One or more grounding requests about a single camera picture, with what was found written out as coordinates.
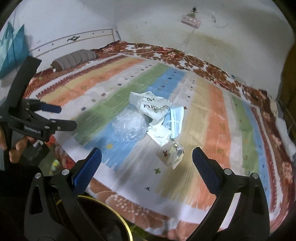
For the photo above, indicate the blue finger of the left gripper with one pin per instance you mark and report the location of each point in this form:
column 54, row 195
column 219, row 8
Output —
column 36, row 105
column 47, row 127

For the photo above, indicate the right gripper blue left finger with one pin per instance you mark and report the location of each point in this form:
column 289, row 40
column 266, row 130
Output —
column 84, row 170

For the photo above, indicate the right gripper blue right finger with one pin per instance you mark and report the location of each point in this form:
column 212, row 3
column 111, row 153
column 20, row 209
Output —
column 208, row 170

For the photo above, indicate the clear plastic bag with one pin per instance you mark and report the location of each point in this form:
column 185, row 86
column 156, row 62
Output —
column 130, row 125

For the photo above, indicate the white printed plastic bag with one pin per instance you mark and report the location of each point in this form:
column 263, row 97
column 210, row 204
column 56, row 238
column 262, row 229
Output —
column 155, row 107

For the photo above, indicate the black round trash bin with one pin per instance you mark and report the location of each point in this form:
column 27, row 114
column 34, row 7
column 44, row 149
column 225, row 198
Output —
column 85, row 218

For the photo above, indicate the person's left hand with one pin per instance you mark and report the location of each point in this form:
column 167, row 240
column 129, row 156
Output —
column 16, row 152

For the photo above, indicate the striped colourful bed mat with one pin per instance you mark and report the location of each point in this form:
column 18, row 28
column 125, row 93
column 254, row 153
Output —
column 148, row 129

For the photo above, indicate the small clear plastic wrapper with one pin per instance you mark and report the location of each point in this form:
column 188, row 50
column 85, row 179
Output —
column 175, row 155

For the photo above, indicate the blue surgical face mask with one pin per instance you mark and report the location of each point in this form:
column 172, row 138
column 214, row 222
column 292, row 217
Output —
column 174, row 121

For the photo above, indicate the grey rolled pillow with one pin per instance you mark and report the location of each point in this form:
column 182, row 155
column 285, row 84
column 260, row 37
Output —
column 73, row 59

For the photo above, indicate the teal hanging bag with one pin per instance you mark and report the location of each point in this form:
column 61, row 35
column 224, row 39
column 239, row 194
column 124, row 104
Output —
column 14, row 49

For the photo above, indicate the white bed headboard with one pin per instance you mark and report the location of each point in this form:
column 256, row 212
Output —
column 85, row 40

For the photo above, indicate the brown floral bed blanket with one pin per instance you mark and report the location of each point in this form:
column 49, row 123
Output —
column 161, row 138

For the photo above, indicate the white pillow at bedside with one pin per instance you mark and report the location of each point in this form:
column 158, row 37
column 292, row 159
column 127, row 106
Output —
column 287, row 142

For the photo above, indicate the mustard yellow hanging garment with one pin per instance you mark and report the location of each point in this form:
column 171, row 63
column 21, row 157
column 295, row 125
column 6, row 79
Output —
column 287, row 90

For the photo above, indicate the wall socket with plug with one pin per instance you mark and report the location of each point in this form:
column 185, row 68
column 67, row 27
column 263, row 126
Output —
column 193, row 12

